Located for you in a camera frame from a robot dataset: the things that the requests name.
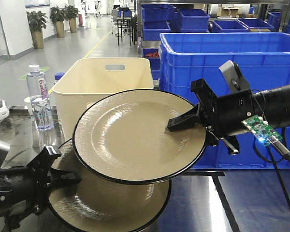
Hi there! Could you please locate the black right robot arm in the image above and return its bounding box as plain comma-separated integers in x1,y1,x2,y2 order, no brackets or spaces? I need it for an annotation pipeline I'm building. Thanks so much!
167,79,290,155

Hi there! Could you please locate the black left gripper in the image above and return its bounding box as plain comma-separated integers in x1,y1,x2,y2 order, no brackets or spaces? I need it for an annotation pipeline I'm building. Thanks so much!
4,145,82,230

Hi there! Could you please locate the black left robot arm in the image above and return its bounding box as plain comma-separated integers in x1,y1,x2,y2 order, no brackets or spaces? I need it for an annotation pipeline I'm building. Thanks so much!
0,145,82,232

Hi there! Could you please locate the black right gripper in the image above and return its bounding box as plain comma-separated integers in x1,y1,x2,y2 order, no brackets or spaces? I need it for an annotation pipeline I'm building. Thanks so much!
167,79,254,155

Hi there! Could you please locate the green circuit board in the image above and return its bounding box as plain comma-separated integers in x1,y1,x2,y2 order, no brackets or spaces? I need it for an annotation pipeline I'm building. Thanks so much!
241,115,283,146

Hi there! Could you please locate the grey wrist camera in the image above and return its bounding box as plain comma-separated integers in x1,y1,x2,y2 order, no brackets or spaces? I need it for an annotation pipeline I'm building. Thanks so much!
219,60,250,93

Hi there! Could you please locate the cream plastic bin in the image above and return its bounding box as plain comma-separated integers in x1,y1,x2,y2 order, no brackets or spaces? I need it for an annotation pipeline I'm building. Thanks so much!
53,58,153,140

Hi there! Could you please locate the beige black-rimmed plate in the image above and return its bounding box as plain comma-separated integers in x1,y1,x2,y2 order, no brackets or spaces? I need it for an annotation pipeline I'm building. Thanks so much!
72,89,206,185
49,140,172,232

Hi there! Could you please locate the large blue plastic crate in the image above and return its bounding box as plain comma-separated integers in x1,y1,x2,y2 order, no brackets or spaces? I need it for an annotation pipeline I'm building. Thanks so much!
160,32,290,169

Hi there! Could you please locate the black USB cable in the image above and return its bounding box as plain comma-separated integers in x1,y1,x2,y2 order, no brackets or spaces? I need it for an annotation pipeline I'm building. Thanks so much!
252,127,290,232

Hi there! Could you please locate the potted plant in gold pot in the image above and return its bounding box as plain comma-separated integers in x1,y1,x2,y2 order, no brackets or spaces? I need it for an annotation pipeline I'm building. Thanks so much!
27,11,47,49

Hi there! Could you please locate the clear water bottle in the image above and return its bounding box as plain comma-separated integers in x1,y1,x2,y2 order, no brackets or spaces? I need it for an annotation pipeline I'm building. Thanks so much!
26,64,54,131

